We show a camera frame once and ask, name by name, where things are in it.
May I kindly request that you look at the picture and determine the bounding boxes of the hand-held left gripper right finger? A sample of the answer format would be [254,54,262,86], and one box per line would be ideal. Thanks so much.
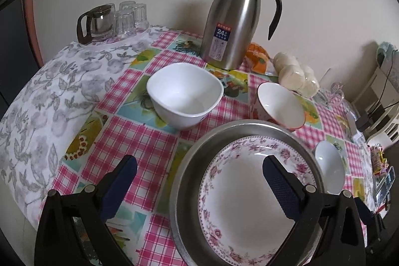
[262,155,368,266]

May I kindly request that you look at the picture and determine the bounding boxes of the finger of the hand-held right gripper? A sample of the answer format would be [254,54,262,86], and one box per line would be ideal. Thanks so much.
[354,197,375,227]

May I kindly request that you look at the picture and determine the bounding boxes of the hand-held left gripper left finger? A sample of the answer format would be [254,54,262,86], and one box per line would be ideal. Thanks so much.
[34,155,138,266]

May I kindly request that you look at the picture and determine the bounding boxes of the pink floral round plate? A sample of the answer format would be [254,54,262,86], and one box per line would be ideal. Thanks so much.
[198,135,317,266]

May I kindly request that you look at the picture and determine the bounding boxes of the small white bowl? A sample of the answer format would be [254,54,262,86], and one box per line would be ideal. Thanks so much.
[314,140,346,195]

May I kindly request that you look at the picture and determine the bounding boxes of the stainless steel basin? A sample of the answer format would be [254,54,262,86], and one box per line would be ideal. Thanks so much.
[170,119,326,266]

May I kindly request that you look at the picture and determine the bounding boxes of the strawberry print bowl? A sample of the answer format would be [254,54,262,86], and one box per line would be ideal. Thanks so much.
[252,82,306,130]

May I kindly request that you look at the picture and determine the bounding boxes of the white square bowl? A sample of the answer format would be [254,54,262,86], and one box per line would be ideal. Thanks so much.
[146,63,224,130]

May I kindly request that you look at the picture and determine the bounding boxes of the colourful candy packets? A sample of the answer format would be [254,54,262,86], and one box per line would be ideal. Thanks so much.
[368,144,390,179]

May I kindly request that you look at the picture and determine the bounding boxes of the pink plaid picture tablecloth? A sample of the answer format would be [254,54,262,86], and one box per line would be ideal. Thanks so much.
[40,27,379,266]

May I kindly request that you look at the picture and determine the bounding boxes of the white box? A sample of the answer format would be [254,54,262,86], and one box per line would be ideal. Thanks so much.
[346,112,364,142]

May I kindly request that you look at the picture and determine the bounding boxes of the white chair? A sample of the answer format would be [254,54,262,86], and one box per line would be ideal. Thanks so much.
[355,65,399,145]

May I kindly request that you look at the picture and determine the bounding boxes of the bag of steamed buns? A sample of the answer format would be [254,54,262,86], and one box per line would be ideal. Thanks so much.
[273,52,320,98]

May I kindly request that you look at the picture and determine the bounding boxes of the orange snack packet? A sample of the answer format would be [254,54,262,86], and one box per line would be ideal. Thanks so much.
[245,42,270,73]

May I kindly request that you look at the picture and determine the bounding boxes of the floral chair cushion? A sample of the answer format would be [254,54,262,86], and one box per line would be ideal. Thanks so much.
[376,42,399,80]

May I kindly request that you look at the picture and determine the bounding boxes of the stainless steel thermos jug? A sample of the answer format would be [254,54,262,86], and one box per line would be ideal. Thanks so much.
[199,0,283,70]

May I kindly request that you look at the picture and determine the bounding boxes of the dark cabinet door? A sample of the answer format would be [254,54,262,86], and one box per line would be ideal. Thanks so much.
[0,0,35,111]

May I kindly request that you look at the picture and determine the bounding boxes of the glass teapot brown handle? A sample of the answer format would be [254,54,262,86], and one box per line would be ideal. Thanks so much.
[77,4,116,45]

